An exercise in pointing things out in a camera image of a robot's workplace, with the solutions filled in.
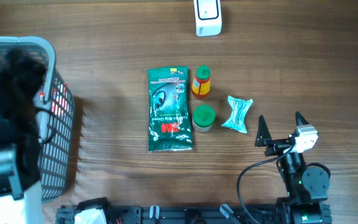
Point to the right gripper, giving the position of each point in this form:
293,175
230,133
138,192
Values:
263,139

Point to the light teal packet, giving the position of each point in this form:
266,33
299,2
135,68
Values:
237,118

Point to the green lid jar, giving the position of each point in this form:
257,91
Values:
203,118

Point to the red bottle green cap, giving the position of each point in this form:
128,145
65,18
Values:
201,84

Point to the green 3M gloves packet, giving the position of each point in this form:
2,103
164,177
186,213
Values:
169,119

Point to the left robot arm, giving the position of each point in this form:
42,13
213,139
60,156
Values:
21,76

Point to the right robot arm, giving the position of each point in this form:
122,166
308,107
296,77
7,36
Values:
306,184

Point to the white barcode scanner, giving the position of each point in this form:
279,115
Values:
208,17

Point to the grey plastic mesh basket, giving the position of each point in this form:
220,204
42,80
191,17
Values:
55,125

